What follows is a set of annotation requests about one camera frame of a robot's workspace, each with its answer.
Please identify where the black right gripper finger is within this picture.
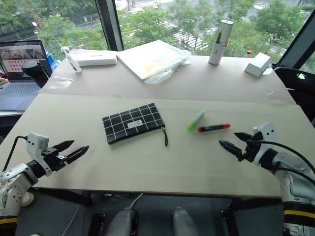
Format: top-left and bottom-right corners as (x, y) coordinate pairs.
(234, 132), (252, 144)
(218, 140), (244, 158)

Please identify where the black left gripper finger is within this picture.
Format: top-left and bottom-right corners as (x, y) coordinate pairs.
(52, 140), (75, 152)
(64, 145), (90, 164)

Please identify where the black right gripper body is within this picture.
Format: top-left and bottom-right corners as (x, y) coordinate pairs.
(238, 132), (263, 163)

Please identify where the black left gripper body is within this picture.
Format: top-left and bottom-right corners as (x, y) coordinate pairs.
(41, 147), (69, 172)

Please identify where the red marker pen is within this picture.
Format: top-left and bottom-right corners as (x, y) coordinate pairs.
(197, 123), (231, 133)

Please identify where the green highlighter pen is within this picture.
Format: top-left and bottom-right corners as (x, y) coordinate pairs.
(187, 110), (206, 132)

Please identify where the black checked zipper pouch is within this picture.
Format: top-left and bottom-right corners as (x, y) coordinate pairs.
(102, 103), (169, 148)

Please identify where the open laptop computer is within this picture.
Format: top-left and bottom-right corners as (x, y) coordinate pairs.
(0, 40), (53, 112)

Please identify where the small clear zip bag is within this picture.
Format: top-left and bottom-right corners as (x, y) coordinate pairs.
(50, 75), (75, 90)

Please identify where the small white carton box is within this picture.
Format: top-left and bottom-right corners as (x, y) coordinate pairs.
(244, 52), (273, 78)

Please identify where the black cylindrical device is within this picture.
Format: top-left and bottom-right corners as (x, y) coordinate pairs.
(21, 61), (49, 89)

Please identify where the small white tube bottle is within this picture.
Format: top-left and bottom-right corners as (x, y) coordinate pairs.
(61, 46), (83, 74)

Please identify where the blue plastic bag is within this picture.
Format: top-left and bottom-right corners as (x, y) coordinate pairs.
(46, 52), (60, 72)

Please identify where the flat white box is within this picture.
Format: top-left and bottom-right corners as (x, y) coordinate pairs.
(69, 49), (118, 67)

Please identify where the silver cylindrical device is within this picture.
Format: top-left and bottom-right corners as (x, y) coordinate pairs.
(208, 19), (234, 66)

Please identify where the clear plastic bag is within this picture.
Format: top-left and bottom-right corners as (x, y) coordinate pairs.
(144, 48), (192, 85)

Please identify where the plastic-wrapped white package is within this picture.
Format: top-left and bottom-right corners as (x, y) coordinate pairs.
(116, 39), (190, 81)

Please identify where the black window pillar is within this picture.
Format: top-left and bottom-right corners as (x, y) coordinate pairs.
(94, 0), (125, 52)

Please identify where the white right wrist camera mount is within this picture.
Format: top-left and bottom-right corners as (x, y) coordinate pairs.
(252, 121), (275, 166)

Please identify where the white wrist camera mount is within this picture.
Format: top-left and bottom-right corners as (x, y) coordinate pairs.
(252, 121), (275, 166)
(26, 132), (53, 177)

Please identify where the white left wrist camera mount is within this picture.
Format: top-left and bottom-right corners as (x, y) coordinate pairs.
(26, 132), (53, 177)

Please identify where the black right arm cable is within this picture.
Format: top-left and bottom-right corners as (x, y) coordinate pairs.
(260, 140), (315, 184)

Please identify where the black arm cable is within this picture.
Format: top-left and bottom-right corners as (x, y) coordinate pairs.
(260, 140), (315, 184)
(0, 135), (29, 173)

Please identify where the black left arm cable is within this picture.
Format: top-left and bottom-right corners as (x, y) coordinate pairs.
(0, 135), (29, 173)

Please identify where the white cable under table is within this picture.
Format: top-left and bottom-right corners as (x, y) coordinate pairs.
(128, 192), (144, 210)

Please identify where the dark rounded shape with cable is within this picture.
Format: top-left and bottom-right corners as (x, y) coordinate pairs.
(107, 207), (139, 236)

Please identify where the black slanted window frame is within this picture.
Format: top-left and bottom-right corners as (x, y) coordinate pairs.
(277, 9), (315, 70)

